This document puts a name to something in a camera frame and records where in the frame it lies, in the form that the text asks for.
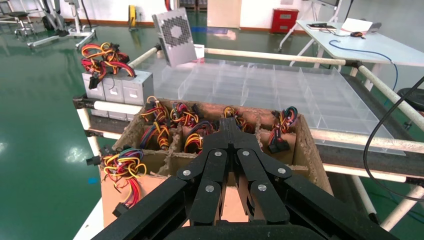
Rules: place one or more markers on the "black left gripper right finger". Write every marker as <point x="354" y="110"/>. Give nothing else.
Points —
<point x="261" y="192"/>

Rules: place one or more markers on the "brown cardboard divider box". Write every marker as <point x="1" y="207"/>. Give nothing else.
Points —
<point x="152" y="188"/>

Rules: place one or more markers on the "black flat tablet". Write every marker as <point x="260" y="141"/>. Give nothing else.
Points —
<point x="317" y="25"/>

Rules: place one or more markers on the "beige door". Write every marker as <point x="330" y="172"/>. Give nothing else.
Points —
<point x="224" y="13"/>

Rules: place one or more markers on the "white flat sheet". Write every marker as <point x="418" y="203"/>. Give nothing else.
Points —
<point x="357" y="24"/>

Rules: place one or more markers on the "white pipe rack frame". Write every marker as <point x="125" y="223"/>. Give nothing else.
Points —
<point x="112" y="107"/>

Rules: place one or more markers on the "small blue scrap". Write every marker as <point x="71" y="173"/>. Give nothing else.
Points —
<point x="93" y="181"/>

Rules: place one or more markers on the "red cabinet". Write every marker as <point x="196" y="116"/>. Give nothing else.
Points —
<point x="285" y="20"/>

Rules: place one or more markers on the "white metal stand frame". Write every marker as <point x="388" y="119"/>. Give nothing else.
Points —
<point x="79" y="33"/>

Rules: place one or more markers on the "clear acrylic divider tray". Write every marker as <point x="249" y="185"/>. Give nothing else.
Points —
<point x="265" y="86"/>

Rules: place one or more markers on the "white office table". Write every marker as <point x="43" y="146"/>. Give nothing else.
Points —
<point x="381" y="46"/>

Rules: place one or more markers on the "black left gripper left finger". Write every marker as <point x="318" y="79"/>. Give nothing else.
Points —
<point x="202" y="185"/>

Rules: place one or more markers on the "orange black small tool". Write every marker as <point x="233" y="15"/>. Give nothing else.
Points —
<point x="357" y="34"/>

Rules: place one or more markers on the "grey metal power supply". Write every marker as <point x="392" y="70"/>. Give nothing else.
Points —
<point x="114" y="96"/>
<point x="97" y="98"/>
<point x="137" y="92"/>

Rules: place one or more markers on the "black round stool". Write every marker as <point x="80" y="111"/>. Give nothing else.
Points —
<point x="18" y="14"/>
<point x="412" y="97"/>

